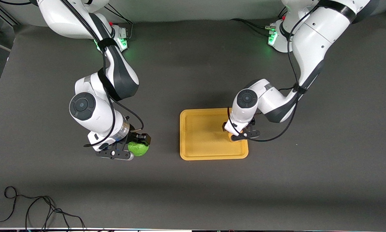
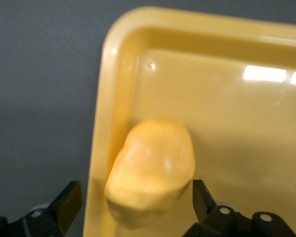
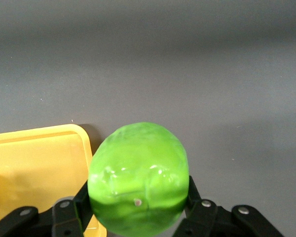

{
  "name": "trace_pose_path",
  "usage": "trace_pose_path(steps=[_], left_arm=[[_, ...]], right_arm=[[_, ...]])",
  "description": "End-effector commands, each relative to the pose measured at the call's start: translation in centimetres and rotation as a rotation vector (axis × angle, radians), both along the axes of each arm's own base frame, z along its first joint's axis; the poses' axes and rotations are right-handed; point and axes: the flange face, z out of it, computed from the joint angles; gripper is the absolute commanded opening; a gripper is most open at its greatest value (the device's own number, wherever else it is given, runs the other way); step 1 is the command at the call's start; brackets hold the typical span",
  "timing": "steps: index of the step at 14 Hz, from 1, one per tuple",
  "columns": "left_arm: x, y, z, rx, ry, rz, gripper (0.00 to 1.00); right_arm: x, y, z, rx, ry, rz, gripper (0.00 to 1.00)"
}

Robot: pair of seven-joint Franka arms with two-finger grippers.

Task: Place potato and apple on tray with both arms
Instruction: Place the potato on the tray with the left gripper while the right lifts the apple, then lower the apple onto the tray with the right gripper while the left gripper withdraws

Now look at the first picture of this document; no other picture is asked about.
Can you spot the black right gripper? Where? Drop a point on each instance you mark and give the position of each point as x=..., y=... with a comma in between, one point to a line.
x=134, y=135

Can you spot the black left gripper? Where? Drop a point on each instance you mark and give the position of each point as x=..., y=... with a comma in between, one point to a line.
x=251, y=122

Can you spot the yellow potato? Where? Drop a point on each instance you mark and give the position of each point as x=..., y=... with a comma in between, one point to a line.
x=232, y=135

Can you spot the green apple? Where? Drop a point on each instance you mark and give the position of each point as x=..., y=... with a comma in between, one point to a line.
x=138, y=149

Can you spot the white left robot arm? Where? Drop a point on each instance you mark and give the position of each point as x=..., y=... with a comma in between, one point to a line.
x=315, y=38

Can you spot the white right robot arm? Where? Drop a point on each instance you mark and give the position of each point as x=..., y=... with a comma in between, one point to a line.
x=93, y=112

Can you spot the yellow plastic tray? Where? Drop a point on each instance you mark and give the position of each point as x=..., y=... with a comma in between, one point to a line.
x=205, y=135

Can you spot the dark grey table mat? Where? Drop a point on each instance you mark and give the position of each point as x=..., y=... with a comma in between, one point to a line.
x=192, y=187

